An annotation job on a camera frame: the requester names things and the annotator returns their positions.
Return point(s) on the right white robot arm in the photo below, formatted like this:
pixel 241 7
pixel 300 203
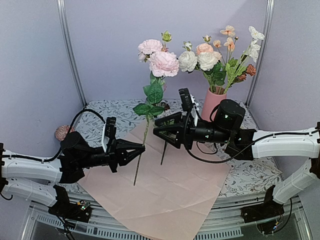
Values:
pixel 299 143

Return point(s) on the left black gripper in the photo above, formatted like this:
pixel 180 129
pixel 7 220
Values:
pixel 119 154

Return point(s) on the left aluminium frame post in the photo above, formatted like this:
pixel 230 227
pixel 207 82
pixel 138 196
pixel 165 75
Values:
pixel 61 7

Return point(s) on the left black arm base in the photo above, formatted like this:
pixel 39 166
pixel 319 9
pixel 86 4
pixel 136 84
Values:
pixel 80 211

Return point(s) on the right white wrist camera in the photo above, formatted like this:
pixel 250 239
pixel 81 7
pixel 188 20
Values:
pixel 189 103

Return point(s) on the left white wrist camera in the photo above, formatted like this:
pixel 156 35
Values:
pixel 108 132

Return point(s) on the tall pink vase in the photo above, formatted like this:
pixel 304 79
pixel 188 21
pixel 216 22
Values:
pixel 211 100

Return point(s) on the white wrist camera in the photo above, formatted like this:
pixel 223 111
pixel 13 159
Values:
pixel 108 132
pixel 189 103

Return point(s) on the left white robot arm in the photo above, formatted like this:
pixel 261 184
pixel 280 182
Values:
pixel 26 166

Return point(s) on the pink patterned ball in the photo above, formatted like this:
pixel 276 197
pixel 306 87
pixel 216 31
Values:
pixel 61 132

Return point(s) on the aluminium frame post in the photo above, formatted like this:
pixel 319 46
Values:
pixel 266 31
pixel 61 7

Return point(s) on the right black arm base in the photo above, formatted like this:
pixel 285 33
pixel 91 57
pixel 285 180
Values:
pixel 265 210

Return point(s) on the pale pink flower stem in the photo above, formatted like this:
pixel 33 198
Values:
pixel 162 64

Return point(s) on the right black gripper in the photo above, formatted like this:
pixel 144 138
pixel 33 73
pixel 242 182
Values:
pixel 177 128

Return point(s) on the floral patterned table mat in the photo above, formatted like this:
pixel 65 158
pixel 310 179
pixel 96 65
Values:
pixel 242 179

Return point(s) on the pink wrapping paper sheet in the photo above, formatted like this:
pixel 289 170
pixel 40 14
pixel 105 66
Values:
pixel 165 179

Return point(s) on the rust brown rose stem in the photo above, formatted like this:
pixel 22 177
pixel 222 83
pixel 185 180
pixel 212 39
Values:
pixel 250 70

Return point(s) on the cream printed ribbon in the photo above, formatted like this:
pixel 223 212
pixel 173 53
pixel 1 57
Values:
pixel 266 162

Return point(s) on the peach blossom flower stem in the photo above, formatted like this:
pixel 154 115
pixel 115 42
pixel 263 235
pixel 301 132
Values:
pixel 230 43

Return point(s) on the right aluminium frame post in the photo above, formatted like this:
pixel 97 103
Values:
pixel 266 31

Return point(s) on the dark red small object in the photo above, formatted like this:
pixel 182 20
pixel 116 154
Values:
pixel 165 106

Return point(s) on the white ranunculus flower stem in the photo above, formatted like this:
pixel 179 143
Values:
pixel 236 66

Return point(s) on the pink rose flower stem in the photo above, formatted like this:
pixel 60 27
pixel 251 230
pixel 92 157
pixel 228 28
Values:
pixel 207 48

